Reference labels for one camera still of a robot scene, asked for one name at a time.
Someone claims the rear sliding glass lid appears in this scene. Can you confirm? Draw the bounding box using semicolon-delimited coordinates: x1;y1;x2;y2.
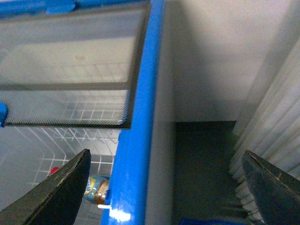
0;2;151;91

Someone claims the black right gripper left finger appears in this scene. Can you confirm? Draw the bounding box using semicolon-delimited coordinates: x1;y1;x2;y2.
0;149;91;225

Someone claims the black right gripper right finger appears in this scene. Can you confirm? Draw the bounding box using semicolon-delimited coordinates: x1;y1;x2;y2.
242;150;300;225

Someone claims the white wire freezer basket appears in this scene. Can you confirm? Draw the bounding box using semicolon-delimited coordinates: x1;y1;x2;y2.
0;60;128;225

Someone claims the white pleated curtain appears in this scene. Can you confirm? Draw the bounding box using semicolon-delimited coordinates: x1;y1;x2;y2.
229;43;300;225

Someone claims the red capped drink bottle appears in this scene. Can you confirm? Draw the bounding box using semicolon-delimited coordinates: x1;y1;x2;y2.
46;167;109;206

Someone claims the front sliding glass lid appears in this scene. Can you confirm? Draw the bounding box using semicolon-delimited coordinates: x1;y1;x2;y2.
0;4;150;129

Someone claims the sliding glass lid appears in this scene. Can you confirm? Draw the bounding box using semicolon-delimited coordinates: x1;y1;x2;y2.
0;2;151;91
0;4;150;129

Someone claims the white blue chest freezer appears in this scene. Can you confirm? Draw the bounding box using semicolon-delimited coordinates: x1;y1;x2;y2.
0;0;172;225

